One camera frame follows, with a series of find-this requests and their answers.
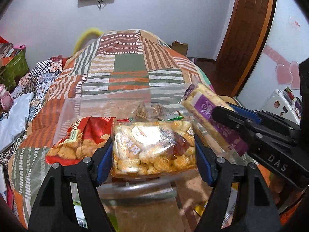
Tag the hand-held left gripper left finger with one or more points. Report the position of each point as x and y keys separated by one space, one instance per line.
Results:
x=104 y=160

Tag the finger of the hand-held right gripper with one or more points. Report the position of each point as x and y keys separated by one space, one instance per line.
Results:
x=246 y=112
x=231 y=119

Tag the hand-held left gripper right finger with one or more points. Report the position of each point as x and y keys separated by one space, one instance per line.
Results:
x=205 y=165

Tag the purple label cracker packet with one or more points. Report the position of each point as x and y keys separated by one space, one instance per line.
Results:
x=205 y=108

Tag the red snack packet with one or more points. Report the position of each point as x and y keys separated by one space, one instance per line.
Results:
x=79 y=145

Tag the clear puffed rice snack packet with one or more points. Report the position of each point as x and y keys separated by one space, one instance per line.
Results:
x=149 y=149

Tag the clear plastic container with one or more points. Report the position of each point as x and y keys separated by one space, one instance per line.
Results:
x=101 y=106

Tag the clear cookie bag green zip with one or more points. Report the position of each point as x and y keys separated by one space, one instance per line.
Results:
x=147 y=111

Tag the yellow fleece blanket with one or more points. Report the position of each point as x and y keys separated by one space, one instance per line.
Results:
x=228 y=100

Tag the white cabinet with stickers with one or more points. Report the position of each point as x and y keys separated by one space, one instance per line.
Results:
x=280 y=104

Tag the wooden door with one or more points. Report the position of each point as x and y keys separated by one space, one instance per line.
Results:
x=243 y=29

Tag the brown cardboard box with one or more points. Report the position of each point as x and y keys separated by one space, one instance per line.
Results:
x=180 y=48

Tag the striped patchwork bedspread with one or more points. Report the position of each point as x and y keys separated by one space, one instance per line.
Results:
x=125 y=62

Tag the checked patchwork cloth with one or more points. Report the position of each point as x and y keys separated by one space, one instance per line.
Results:
x=41 y=75

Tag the pink plush toy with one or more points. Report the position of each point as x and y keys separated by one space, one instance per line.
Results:
x=5 y=99

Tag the yellow foam tube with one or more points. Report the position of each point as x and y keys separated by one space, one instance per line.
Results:
x=82 y=36

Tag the green storage bag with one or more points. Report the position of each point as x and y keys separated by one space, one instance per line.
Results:
x=14 y=65

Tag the pile of papers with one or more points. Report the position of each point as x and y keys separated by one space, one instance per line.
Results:
x=6 y=47

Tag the pink heart wall stickers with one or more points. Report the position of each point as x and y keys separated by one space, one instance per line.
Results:
x=287 y=72

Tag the red wall label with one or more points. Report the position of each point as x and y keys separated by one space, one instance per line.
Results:
x=295 y=24

